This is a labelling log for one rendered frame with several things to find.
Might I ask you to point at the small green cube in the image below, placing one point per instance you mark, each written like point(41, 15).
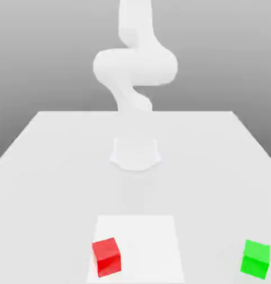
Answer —
point(255, 259)

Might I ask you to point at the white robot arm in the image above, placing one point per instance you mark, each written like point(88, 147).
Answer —
point(135, 66)

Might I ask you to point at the small red cube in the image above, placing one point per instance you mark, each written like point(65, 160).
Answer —
point(106, 257)

